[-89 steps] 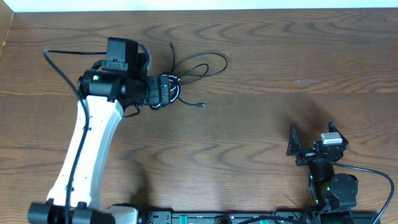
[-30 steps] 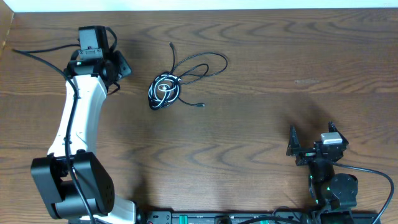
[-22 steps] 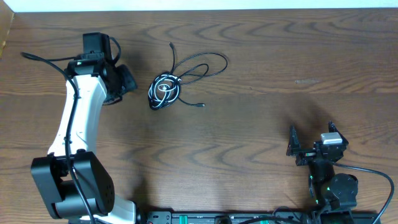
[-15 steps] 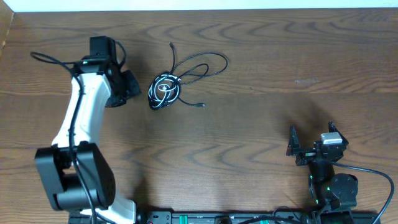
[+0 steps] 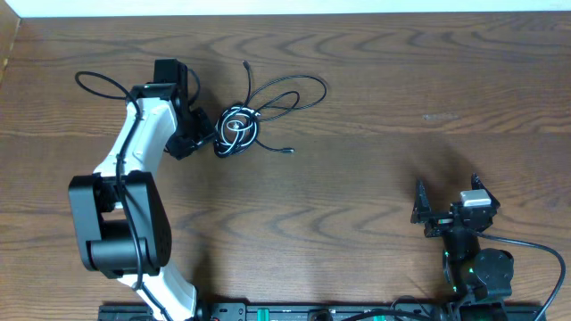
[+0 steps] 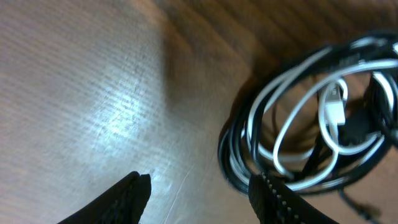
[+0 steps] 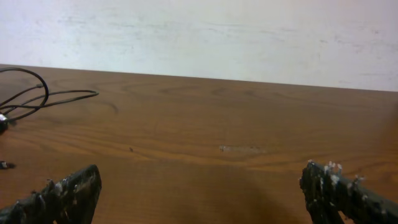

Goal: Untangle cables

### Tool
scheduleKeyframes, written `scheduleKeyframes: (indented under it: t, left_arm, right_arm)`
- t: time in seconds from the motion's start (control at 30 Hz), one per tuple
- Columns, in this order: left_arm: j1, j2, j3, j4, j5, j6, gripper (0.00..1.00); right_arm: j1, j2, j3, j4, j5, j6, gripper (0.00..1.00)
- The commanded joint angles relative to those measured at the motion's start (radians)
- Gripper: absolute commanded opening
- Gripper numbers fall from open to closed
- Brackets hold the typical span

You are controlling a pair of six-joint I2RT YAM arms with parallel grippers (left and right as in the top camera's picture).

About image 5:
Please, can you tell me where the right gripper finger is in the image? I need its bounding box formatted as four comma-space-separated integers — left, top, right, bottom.
470, 173, 500, 206
412, 179, 431, 215

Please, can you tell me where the white USB cable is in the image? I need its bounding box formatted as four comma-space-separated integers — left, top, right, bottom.
214, 105, 261, 157

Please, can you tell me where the black USB cable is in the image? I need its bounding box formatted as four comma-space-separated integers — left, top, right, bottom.
212, 60, 328, 160

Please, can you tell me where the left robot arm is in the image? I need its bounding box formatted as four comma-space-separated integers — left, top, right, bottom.
68, 59, 215, 320

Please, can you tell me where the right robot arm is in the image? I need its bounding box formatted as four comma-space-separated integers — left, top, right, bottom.
410, 174, 514, 320

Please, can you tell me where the cardboard box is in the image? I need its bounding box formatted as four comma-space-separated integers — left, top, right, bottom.
0, 0, 21, 79

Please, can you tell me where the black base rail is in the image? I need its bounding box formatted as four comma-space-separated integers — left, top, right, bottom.
97, 301, 548, 321

